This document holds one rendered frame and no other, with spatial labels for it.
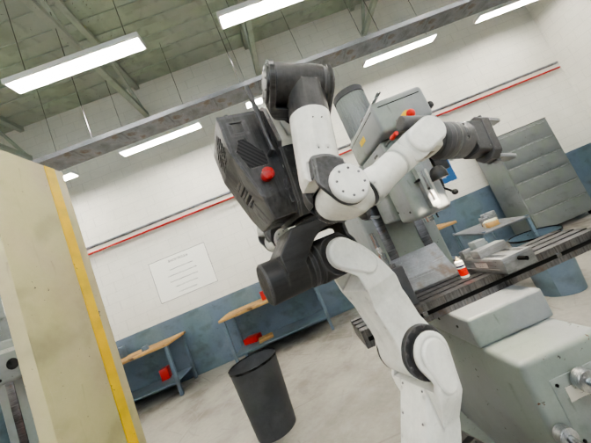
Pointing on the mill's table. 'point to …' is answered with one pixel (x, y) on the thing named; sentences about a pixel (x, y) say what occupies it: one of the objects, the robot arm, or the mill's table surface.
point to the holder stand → (404, 282)
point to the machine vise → (507, 260)
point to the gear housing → (380, 151)
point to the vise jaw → (488, 249)
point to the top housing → (386, 121)
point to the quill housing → (417, 210)
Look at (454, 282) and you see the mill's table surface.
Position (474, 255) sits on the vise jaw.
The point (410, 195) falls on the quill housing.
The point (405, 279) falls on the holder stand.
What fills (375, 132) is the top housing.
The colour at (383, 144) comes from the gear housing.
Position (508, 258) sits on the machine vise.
